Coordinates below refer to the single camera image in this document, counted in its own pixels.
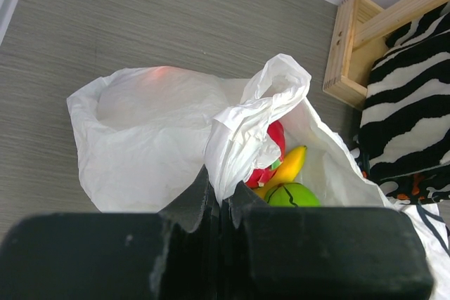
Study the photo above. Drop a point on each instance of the red fake dragon fruit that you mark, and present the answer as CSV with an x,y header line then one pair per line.
x,y
272,158

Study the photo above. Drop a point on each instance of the zebra striped garment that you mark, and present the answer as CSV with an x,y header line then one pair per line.
x,y
404,125

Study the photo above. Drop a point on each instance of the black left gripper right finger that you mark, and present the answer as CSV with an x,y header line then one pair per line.
x,y
243,198

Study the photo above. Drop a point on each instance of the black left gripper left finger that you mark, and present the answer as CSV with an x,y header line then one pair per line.
x,y
193,205

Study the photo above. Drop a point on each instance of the wooden clothes rack base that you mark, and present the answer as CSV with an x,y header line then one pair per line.
x,y
358,40

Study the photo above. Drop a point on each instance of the single yellow fake banana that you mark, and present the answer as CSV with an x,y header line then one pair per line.
x,y
286,172

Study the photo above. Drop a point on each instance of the green fake watermelon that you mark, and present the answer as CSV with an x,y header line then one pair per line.
x,y
291,195

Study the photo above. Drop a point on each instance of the white plastic bag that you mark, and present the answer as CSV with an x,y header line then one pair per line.
x,y
143,134

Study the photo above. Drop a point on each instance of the camouflage patterned garment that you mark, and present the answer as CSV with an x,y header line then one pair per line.
x,y
426,187

